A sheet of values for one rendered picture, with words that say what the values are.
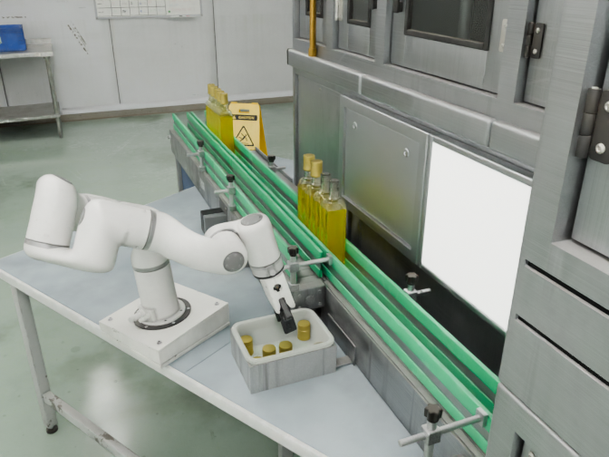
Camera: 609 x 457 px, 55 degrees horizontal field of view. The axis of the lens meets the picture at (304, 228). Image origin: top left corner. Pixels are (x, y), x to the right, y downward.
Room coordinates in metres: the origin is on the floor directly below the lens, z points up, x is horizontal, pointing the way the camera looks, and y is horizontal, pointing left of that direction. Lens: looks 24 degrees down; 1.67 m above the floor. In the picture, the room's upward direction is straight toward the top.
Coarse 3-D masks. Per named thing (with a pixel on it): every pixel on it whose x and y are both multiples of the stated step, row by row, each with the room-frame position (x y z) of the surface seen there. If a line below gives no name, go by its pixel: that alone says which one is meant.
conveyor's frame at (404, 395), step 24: (192, 168) 2.49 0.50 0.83; (240, 216) 1.84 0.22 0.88; (336, 312) 1.30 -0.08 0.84; (360, 336) 1.17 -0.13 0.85; (360, 360) 1.17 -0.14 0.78; (384, 360) 1.06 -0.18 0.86; (384, 384) 1.05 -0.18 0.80; (408, 384) 0.97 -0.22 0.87; (408, 408) 0.96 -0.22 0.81; (456, 432) 0.83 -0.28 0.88; (480, 456) 0.77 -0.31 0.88
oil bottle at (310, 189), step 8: (312, 184) 1.57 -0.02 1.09; (304, 192) 1.59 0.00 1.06; (312, 192) 1.55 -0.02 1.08; (304, 200) 1.59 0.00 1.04; (312, 200) 1.54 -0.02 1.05; (304, 208) 1.59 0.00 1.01; (312, 208) 1.54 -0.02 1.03; (304, 216) 1.59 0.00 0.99; (312, 216) 1.54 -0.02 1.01; (304, 224) 1.59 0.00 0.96; (312, 224) 1.54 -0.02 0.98; (312, 232) 1.54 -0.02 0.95
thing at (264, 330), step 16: (256, 320) 1.26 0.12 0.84; (272, 320) 1.27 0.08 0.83; (320, 320) 1.25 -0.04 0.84; (240, 336) 1.23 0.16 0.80; (256, 336) 1.25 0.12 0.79; (272, 336) 1.27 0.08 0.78; (288, 336) 1.28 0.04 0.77; (320, 336) 1.22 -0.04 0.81; (256, 352) 1.22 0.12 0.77; (288, 352) 1.12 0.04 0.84; (304, 352) 1.13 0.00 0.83
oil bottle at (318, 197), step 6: (318, 192) 1.52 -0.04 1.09; (324, 192) 1.51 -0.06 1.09; (318, 198) 1.50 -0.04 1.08; (324, 198) 1.50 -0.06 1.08; (318, 204) 1.50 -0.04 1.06; (318, 210) 1.50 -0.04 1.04; (318, 216) 1.50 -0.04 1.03; (318, 222) 1.50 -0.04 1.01; (318, 228) 1.50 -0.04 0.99; (318, 234) 1.50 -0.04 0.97
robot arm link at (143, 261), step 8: (144, 208) 1.33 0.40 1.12; (152, 208) 1.34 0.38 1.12; (136, 248) 1.29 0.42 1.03; (136, 256) 1.29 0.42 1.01; (144, 256) 1.29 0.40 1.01; (152, 256) 1.29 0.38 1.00; (160, 256) 1.31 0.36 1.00; (136, 264) 1.30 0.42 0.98; (144, 264) 1.29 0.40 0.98; (152, 264) 1.29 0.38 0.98; (160, 264) 1.31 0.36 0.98; (144, 272) 1.29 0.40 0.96
